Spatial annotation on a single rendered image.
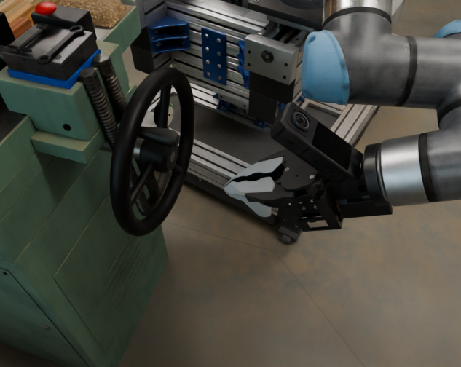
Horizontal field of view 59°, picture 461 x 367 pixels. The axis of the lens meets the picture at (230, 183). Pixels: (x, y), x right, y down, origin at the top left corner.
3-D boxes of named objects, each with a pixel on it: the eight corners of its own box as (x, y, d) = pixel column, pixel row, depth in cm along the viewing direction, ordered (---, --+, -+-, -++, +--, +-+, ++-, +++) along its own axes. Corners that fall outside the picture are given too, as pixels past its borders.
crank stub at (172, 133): (183, 135, 59) (178, 151, 59) (146, 127, 60) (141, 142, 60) (178, 129, 57) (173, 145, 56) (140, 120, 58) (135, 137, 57)
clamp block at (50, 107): (88, 144, 63) (71, 97, 56) (14, 126, 66) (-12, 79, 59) (132, 88, 72) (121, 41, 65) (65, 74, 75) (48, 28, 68)
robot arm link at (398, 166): (417, 168, 40) (419, 116, 45) (369, 175, 42) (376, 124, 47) (432, 217, 44) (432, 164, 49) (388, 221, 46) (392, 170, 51)
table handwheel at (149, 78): (212, 111, 86) (172, 246, 81) (126, 94, 90) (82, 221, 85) (173, 32, 58) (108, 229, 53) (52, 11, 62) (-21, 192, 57)
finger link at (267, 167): (240, 209, 60) (298, 203, 55) (221, 182, 57) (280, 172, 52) (246, 194, 62) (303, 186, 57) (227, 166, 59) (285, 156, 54)
